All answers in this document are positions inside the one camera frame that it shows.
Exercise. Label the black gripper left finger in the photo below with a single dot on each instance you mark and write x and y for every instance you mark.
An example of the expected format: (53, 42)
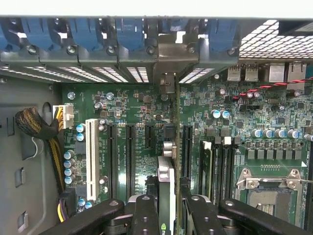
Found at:
(144, 215)

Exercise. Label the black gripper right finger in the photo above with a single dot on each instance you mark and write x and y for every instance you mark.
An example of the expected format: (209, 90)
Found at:
(203, 215)

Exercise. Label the black RAM slot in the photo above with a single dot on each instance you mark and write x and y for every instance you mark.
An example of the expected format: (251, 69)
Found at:
(227, 171)
(217, 171)

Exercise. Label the long black expansion slot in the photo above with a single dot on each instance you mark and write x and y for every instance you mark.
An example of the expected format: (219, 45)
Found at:
(130, 159)
(187, 151)
(112, 161)

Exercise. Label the white expansion slot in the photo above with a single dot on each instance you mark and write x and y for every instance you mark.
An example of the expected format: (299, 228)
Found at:
(92, 156)

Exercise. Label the short black expansion slot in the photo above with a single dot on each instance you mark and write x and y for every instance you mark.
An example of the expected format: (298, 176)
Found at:
(149, 137)

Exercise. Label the blue slot retention clip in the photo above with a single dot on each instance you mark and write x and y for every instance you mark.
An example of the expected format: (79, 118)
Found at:
(85, 34)
(39, 33)
(130, 34)
(3, 36)
(222, 34)

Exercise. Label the CPU socket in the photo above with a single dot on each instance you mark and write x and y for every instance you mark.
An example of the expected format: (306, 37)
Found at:
(271, 198)

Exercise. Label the thin metal locking lever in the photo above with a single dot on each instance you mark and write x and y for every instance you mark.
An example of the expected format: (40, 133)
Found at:
(306, 181)

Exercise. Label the green motherboard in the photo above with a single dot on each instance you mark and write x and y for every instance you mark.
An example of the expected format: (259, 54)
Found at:
(137, 102)

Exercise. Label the white power connector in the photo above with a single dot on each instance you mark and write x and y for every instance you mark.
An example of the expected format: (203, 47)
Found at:
(66, 117)

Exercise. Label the silver rear port block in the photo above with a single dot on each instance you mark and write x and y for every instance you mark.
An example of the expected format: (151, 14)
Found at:
(276, 73)
(242, 72)
(296, 76)

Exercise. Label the black open PC case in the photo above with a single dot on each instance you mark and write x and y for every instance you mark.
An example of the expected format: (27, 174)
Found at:
(24, 98)

